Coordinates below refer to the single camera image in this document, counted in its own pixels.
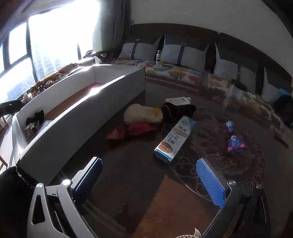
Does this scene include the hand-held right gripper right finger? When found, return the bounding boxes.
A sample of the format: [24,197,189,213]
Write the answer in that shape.
[196,158,272,238]

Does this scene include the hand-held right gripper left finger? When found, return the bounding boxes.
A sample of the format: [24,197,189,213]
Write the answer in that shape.
[27,157,103,238]

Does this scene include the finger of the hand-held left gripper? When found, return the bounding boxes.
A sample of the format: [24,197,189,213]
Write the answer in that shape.
[0,99,23,115]

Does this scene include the black velvet scrunchie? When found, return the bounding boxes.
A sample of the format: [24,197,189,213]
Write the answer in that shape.
[26,110,45,125]

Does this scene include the rhinestone bow hair clip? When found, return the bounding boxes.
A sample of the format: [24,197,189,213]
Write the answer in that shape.
[24,122,42,136]

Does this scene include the black rectangular box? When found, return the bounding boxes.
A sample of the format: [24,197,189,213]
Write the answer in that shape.
[38,120,54,133]

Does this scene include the purple toy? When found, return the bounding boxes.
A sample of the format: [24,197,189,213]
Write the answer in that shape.
[225,121,248,156]

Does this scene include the orange mesh hair tie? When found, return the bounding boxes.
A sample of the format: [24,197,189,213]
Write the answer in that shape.
[106,127,126,140]

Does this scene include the blue and white medicine box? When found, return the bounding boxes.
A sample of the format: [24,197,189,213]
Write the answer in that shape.
[154,116,198,163]

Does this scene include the long white storage box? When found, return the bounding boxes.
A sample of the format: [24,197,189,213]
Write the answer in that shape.
[12,64,146,186]

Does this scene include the red hair accessory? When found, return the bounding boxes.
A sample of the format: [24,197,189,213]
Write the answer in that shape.
[128,122,158,138]

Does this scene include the cream knitted cloth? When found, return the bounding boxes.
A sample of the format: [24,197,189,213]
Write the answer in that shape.
[124,103,163,125]

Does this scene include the dark clothing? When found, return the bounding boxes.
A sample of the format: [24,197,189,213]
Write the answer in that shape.
[0,167,38,238]

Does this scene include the large window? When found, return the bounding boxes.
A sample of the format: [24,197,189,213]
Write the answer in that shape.
[0,0,101,103]

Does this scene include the small white box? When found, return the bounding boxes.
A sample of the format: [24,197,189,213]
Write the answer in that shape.
[165,97,191,106]

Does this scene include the clear jar with black lid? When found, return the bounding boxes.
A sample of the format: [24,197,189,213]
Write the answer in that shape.
[225,81,249,108]

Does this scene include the dark bag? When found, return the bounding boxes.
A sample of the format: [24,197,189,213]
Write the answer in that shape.
[273,95,293,129]

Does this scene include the floral sofa cover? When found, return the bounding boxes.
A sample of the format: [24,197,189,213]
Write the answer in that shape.
[30,58,291,135]

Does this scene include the dark curtain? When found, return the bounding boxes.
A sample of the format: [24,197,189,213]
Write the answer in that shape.
[93,0,132,57]

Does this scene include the dark brown sofa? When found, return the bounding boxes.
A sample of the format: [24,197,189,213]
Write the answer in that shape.
[124,23,293,129]

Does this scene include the grey strapped cushion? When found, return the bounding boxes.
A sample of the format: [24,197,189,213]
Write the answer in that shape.
[162,34,211,72]
[261,67,283,104]
[214,43,260,94]
[119,34,163,61]

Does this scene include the white cable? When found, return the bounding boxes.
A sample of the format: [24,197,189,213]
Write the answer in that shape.
[99,53,142,67]

